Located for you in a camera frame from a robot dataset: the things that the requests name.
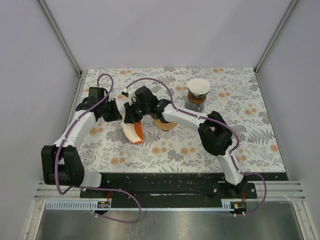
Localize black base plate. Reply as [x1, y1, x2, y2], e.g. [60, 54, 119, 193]
[80, 173, 288, 209]

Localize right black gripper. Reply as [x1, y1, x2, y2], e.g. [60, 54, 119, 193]
[124, 100, 150, 125]

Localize white slotted cable duct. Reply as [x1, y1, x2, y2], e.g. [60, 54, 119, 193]
[45, 200, 112, 211]

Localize right aluminium frame post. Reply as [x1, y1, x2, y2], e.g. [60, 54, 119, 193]
[253, 0, 300, 75]

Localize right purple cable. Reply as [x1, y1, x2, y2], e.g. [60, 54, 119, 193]
[123, 77, 268, 217]

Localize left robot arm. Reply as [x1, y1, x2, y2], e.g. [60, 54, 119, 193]
[41, 87, 122, 198]

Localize aluminium front rail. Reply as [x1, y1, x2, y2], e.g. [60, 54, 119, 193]
[34, 180, 306, 201]

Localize white paper coffee filter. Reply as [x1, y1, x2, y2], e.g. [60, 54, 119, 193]
[186, 78, 211, 91]

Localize light wooden ring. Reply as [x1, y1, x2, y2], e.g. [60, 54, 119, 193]
[152, 118, 179, 132]

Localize aluminium frame post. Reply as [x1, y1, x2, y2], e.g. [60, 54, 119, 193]
[36, 0, 83, 76]
[253, 0, 300, 75]

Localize floral table mat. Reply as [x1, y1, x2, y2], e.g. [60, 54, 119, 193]
[78, 67, 285, 173]

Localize left aluminium frame post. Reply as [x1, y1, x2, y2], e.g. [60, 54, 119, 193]
[36, 0, 83, 76]

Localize dark wooden ring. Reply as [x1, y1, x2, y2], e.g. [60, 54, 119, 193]
[187, 92, 208, 105]

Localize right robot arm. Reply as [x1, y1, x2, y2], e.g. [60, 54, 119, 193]
[121, 86, 246, 198]

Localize coffee filter paper pack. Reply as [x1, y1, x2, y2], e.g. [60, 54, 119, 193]
[119, 96, 144, 144]

